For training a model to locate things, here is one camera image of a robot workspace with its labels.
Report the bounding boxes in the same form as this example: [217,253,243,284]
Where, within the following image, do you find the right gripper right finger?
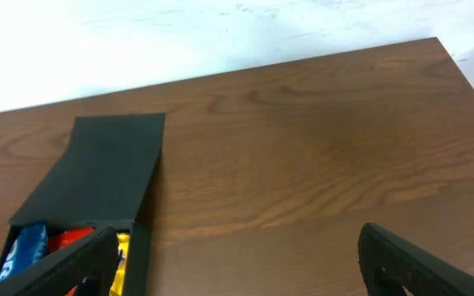
[358,223,474,296]

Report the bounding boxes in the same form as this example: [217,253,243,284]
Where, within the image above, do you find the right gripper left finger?
[0,224,119,296]

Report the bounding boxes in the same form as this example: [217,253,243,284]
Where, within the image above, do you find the yellow snack bag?
[109,233,130,296]

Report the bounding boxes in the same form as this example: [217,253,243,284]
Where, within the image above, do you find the red snack bag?
[46,226,95,296]

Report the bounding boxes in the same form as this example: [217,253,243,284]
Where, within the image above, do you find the blue Oreo cookie pack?
[0,223,48,281]

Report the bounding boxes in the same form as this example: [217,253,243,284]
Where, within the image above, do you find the black box with lid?
[0,113,165,295]

